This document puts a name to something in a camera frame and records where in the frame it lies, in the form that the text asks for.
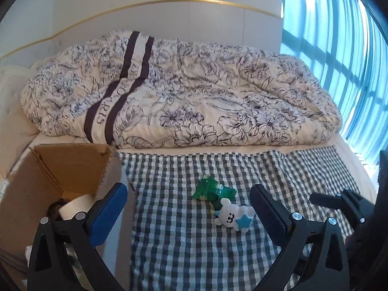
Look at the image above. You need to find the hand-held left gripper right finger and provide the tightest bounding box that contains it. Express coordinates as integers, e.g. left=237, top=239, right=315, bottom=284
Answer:
left=250, top=184, right=348, bottom=291

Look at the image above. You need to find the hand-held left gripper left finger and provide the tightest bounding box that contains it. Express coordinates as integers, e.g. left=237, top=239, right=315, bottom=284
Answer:
left=27, top=182, right=128, bottom=291

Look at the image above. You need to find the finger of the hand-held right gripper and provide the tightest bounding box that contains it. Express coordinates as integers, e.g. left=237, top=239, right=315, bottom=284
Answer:
left=310, top=188, right=369, bottom=223

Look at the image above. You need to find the white tape roll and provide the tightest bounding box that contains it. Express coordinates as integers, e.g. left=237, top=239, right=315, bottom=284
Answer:
left=58, top=194, right=97, bottom=221

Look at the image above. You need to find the white bear toy blue star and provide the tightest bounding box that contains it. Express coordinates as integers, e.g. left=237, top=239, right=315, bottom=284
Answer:
left=210, top=198, right=256, bottom=233

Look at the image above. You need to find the black ring-shaped object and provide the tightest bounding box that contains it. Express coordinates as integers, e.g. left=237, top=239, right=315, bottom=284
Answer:
left=47, top=198, right=69, bottom=220

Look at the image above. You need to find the green foil wrapper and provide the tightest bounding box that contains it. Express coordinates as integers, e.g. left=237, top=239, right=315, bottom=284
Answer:
left=192, top=174, right=237, bottom=202

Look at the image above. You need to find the cardboard box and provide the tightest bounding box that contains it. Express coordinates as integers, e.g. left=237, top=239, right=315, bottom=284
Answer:
left=0, top=143, right=137, bottom=291

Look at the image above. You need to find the grey checked cloth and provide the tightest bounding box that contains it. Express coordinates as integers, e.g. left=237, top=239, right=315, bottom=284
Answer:
left=117, top=145, right=376, bottom=291

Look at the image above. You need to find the cream pillow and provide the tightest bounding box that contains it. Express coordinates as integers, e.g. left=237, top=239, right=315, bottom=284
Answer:
left=0, top=109, right=41, bottom=176

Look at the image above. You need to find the floral cream quilt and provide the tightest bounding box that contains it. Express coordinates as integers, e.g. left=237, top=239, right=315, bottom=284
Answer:
left=20, top=30, right=342, bottom=150

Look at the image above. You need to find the cream tufted headboard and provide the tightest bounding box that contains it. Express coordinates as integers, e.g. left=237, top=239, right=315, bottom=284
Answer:
left=0, top=62, right=41, bottom=122

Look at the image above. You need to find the blue curtain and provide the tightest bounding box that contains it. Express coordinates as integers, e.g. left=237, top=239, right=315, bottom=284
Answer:
left=279, top=0, right=388, bottom=164

